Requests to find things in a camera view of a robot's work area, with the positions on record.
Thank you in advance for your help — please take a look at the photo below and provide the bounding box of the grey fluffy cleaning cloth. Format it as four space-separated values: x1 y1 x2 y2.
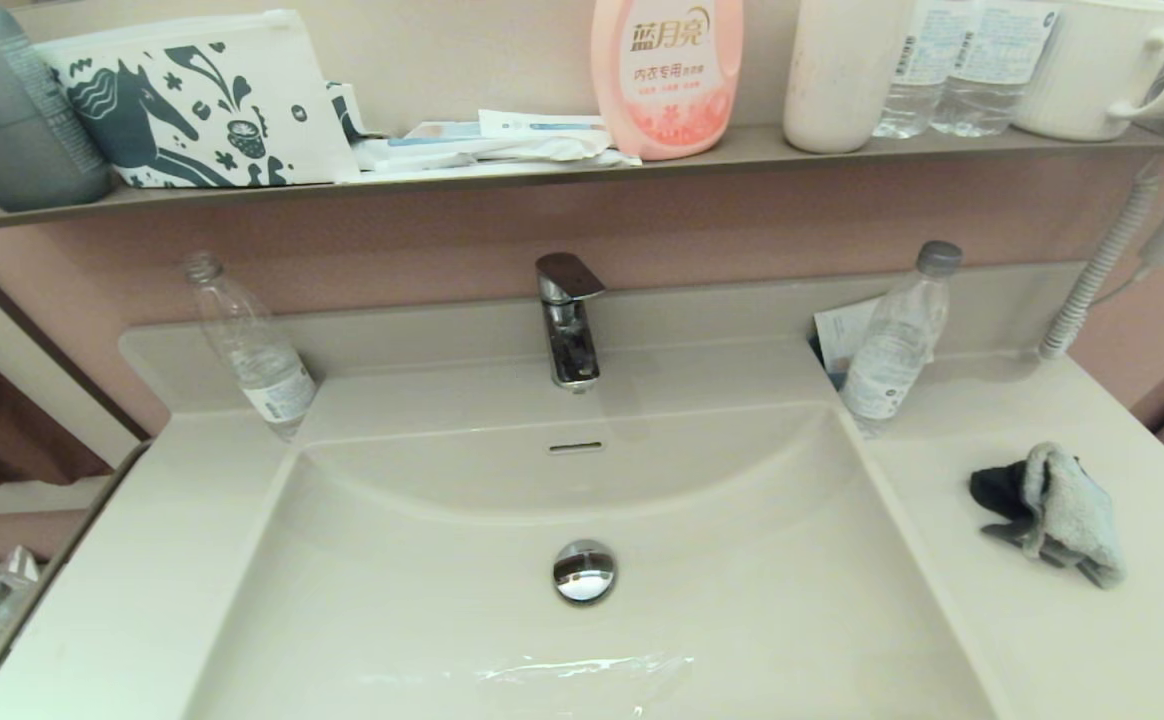
969 442 1127 590

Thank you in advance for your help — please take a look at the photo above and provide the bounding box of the chrome faucet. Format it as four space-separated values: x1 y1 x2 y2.
535 252 608 393

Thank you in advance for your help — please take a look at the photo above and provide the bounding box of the white ceramic sink basin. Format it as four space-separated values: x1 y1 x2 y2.
0 262 1164 720

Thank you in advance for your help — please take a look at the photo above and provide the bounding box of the chrome drain stopper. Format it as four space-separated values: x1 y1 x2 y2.
553 540 618 605

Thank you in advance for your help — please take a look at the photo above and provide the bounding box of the crumpled white plastic packet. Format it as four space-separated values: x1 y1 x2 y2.
352 122 643 173

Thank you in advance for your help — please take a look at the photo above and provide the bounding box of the white packet with blue stripe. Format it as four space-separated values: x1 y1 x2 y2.
479 108 609 137

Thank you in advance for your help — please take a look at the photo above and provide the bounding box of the white paper card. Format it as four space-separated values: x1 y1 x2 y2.
813 296 888 391

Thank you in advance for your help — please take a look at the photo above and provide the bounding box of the pink detergent bottle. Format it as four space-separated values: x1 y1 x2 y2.
590 0 745 161

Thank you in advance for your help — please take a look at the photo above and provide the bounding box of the clear bottle with grey cap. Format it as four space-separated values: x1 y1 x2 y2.
839 240 964 438

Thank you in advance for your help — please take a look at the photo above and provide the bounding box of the clear uncapped plastic bottle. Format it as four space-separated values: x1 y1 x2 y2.
182 252 319 441

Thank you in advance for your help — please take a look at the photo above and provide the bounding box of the white tall tumbler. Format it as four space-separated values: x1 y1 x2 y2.
782 0 915 154

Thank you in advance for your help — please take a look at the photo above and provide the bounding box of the white pouch with horse print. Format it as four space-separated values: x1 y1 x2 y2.
34 10 363 189

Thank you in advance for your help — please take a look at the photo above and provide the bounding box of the clear labelled water bottle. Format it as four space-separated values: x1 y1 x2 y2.
872 0 978 139
932 0 1061 138

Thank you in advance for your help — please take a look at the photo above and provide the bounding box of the white ribbed mug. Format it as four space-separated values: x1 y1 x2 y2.
1012 0 1164 142

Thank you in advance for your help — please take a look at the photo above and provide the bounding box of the dark grey bottle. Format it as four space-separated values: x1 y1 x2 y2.
0 0 113 213

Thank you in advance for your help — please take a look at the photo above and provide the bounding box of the grey wall shelf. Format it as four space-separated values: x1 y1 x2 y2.
0 122 1164 236

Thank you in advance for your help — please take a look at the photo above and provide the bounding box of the white coiled cord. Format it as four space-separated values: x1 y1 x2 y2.
1039 165 1163 361

